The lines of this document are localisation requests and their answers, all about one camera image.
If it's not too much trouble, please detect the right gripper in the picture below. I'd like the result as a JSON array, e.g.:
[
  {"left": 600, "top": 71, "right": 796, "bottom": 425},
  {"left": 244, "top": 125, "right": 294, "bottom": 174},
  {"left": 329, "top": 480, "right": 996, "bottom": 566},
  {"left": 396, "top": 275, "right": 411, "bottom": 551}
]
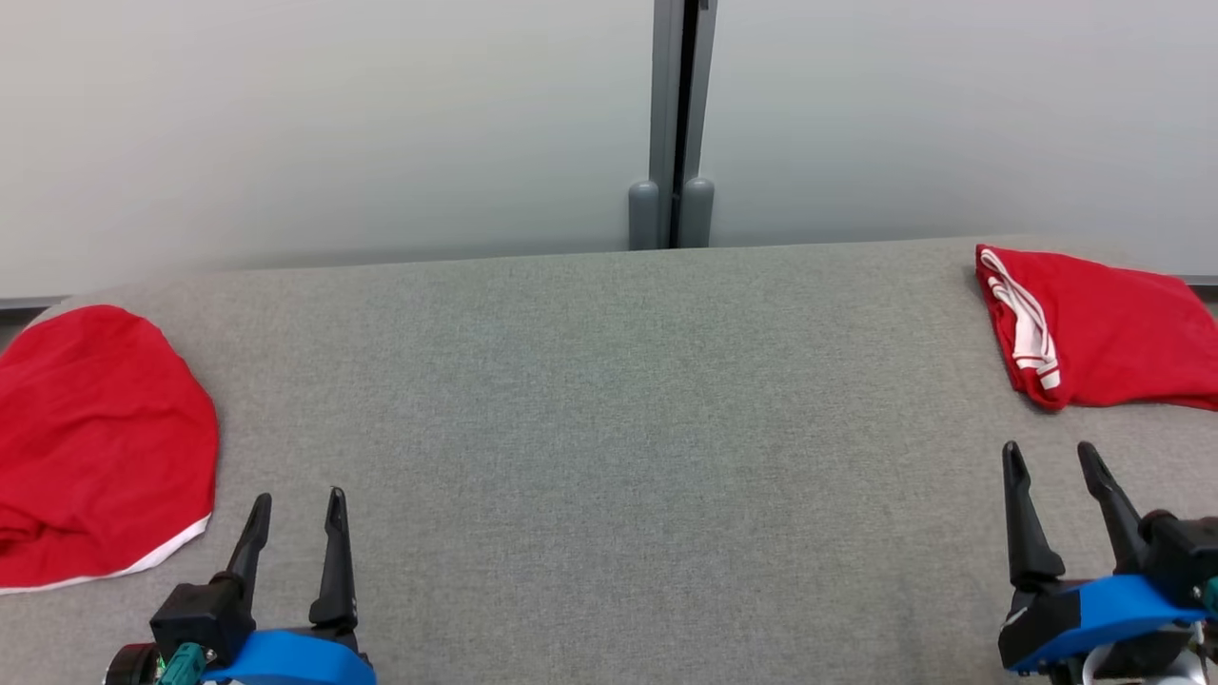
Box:
[{"left": 999, "top": 440, "right": 1196, "bottom": 685}]

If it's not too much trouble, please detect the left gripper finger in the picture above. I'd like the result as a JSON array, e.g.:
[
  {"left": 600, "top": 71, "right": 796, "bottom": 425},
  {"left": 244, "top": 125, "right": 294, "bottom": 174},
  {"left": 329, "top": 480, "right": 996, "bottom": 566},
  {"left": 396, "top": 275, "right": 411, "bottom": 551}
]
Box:
[
  {"left": 308, "top": 486, "right": 360, "bottom": 629},
  {"left": 211, "top": 492, "right": 274, "bottom": 612}
]

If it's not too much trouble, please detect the red shorts white trim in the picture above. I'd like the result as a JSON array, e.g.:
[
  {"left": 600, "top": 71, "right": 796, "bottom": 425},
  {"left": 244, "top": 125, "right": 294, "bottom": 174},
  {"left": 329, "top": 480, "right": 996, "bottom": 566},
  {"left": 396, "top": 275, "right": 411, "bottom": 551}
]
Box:
[{"left": 0, "top": 304, "right": 220, "bottom": 596}]

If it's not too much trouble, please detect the red Bulls 23 jersey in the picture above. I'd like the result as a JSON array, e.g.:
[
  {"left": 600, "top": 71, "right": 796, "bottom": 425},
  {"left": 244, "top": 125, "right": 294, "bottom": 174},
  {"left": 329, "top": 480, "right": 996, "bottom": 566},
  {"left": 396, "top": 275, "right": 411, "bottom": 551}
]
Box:
[{"left": 974, "top": 245, "right": 1218, "bottom": 412}]

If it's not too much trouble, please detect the right blue camera mount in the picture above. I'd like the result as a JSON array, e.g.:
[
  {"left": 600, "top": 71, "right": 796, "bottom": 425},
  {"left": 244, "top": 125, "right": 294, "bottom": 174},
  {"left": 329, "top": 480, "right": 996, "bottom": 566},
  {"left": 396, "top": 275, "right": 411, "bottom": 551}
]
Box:
[{"left": 1013, "top": 574, "right": 1209, "bottom": 675}]

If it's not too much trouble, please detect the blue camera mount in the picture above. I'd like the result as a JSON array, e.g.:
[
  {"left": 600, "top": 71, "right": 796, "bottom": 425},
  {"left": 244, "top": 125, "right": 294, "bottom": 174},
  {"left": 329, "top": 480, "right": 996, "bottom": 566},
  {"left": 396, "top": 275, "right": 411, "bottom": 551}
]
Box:
[
  {"left": 202, "top": 630, "right": 377, "bottom": 685},
  {"left": 1013, "top": 574, "right": 1209, "bottom": 675}
]

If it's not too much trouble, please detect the left blue camera mount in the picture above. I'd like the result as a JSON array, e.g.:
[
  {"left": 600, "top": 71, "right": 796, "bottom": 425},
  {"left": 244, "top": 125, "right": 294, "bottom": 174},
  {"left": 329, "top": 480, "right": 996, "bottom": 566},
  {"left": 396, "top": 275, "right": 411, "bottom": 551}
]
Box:
[{"left": 202, "top": 630, "right": 377, "bottom": 685}]

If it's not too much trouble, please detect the left camera cable teal plug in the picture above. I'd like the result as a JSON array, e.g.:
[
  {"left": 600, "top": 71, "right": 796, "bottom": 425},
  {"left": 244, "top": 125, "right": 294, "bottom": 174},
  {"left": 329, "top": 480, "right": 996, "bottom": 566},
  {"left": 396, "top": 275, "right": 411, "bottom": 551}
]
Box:
[{"left": 157, "top": 643, "right": 212, "bottom": 685}]

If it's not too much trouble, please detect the grey cylindrical post cap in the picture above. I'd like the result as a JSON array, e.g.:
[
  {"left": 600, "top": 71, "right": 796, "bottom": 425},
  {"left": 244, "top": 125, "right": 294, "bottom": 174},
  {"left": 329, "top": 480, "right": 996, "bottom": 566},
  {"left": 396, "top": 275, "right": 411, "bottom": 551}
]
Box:
[
  {"left": 628, "top": 181, "right": 660, "bottom": 251},
  {"left": 678, "top": 177, "right": 716, "bottom": 248}
]

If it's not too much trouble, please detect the grey metal partition post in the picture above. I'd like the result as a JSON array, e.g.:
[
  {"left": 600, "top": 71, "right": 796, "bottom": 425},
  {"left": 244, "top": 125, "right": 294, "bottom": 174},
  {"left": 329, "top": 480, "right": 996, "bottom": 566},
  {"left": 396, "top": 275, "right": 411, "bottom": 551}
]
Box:
[{"left": 649, "top": 0, "right": 719, "bottom": 250}]

